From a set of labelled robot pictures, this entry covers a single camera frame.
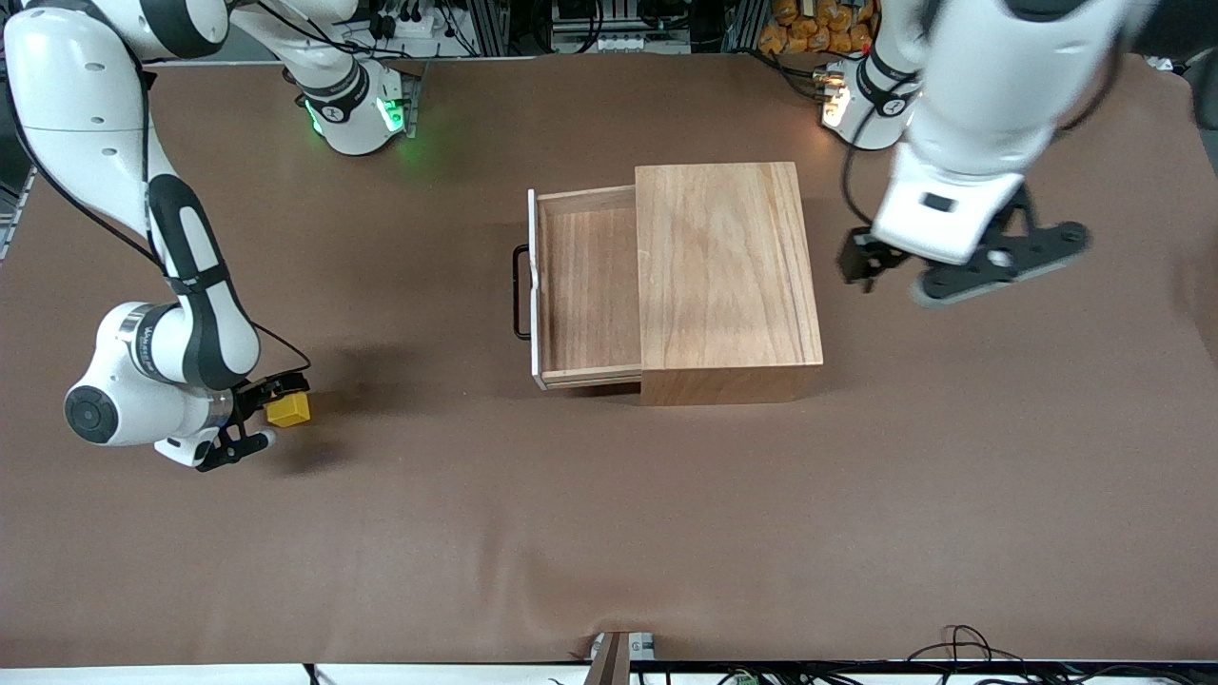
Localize yellow cube block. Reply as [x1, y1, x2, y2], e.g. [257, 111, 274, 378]
[265, 391, 312, 428]

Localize wooden drawer with black handle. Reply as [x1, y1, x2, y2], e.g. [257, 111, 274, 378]
[512, 186, 645, 392]

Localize wooden cabinet box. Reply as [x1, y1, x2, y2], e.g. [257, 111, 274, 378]
[635, 162, 826, 408]

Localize orange bags pile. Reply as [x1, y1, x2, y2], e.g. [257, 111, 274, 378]
[757, 0, 881, 56]

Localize brown table cloth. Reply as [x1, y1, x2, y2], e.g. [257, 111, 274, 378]
[0, 43, 1218, 667]

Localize aluminium profile rack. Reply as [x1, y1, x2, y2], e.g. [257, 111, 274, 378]
[550, 0, 667, 54]

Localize white power strip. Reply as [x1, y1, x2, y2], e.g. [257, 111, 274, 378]
[366, 0, 450, 41]

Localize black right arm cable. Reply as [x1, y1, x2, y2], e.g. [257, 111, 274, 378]
[5, 57, 314, 382]

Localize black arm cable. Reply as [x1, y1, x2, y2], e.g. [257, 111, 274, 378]
[5, 57, 314, 382]
[839, 57, 919, 234]

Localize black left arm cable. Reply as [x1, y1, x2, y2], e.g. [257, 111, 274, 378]
[839, 57, 919, 234]

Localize black loose cables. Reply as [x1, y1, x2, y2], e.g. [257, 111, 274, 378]
[904, 623, 1218, 685]

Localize metal table clamp bracket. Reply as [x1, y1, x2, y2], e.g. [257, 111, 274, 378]
[582, 631, 658, 685]

